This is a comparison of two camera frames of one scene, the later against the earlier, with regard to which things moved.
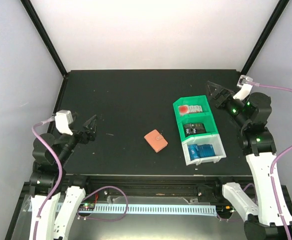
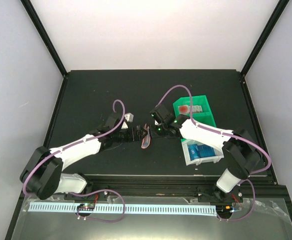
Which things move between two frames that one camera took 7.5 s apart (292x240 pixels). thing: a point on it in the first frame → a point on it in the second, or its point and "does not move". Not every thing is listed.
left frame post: (45, 36) does not move
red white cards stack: (183, 110) does not move
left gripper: (90, 134) → (133, 138)
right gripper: (226, 94) → (154, 134)
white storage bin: (211, 139) does not move
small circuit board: (87, 206) does not move
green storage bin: (205, 117) does not move
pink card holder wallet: (156, 140) → (146, 140)
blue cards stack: (197, 151) does not move
